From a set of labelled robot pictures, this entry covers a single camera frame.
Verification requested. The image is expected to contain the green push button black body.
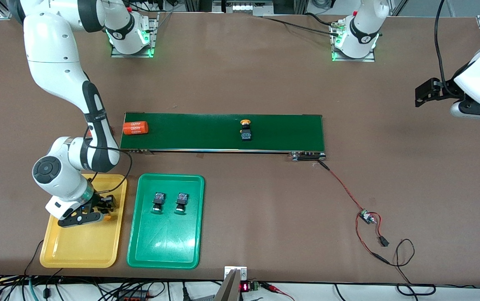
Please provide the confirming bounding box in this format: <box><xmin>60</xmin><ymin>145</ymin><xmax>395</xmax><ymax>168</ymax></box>
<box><xmin>152</xmin><ymin>192</ymin><xmax>166</xmax><ymax>214</ymax></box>
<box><xmin>175</xmin><ymin>192</ymin><xmax>189</xmax><ymax>215</ymax></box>

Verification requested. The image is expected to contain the yellow plastic tray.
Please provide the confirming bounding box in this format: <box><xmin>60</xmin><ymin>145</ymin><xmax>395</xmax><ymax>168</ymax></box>
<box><xmin>40</xmin><ymin>173</ymin><xmax>127</xmax><ymax>268</ymax></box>

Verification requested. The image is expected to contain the green plastic tray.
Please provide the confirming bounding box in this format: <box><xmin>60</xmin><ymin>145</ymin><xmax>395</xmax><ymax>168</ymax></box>
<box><xmin>127</xmin><ymin>173</ymin><xmax>205</xmax><ymax>270</ymax></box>

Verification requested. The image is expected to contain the red and black power strip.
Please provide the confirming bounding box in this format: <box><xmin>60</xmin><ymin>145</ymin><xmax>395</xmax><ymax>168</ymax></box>
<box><xmin>117</xmin><ymin>289</ymin><xmax>150</xmax><ymax>301</ymax></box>

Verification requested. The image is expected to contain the green conveyor belt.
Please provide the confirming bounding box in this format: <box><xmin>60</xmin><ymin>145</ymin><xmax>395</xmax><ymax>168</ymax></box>
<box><xmin>119</xmin><ymin>112</ymin><xmax>327</xmax><ymax>162</ymax></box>

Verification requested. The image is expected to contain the small controller circuit board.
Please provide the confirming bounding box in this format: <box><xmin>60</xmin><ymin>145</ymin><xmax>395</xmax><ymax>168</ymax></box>
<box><xmin>358</xmin><ymin>209</ymin><xmax>377</xmax><ymax>225</ymax></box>

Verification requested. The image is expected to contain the red clip lead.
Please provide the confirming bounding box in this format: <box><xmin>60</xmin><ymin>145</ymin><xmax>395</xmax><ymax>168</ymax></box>
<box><xmin>261</xmin><ymin>282</ymin><xmax>297</xmax><ymax>301</ymax></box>

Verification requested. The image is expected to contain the white light panel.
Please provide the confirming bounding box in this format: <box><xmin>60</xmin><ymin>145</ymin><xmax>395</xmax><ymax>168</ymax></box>
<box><xmin>222</xmin><ymin>0</ymin><xmax>274</xmax><ymax>15</ymax></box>

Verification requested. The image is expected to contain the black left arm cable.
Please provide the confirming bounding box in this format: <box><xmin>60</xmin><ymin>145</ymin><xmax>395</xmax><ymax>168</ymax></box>
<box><xmin>434</xmin><ymin>0</ymin><xmax>449</xmax><ymax>84</ymax></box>

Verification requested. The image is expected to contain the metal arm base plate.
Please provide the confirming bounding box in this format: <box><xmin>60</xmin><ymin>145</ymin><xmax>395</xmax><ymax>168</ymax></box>
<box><xmin>110</xmin><ymin>12</ymin><xmax>160</xmax><ymax>58</ymax></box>
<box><xmin>331</xmin><ymin>42</ymin><xmax>376</xmax><ymax>63</ymax></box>

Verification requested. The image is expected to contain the red and black wire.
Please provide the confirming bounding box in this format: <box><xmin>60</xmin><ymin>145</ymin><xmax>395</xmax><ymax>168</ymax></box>
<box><xmin>317</xmin><ymin>160</ymin><xmax>391</xmax><ymax>265</ymax></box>

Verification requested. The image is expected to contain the black cable on table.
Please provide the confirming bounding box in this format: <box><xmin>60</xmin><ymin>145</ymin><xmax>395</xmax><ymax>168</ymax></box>
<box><xmin>261</xmin><ymin>16</ymin><xmax>340</xmax><ymax>36</ymax></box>
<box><xmin>305</xmin><ymin>12</ymin><xmax>345</xmax><ymax>28</ymax></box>

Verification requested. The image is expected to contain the grey metal camera bracket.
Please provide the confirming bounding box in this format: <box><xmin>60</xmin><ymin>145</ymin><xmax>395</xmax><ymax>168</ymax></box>
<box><xmin>223</xmin><ymin>266</ymin><xmax>248</xmax><ymax>301</ymax></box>

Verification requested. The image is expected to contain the thin black looped cable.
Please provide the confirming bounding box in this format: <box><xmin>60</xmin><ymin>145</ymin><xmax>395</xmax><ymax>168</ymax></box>
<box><xmin>390</xmin><ymin>239</ymin><xmax>437</xmax><ymax>296</ymax></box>

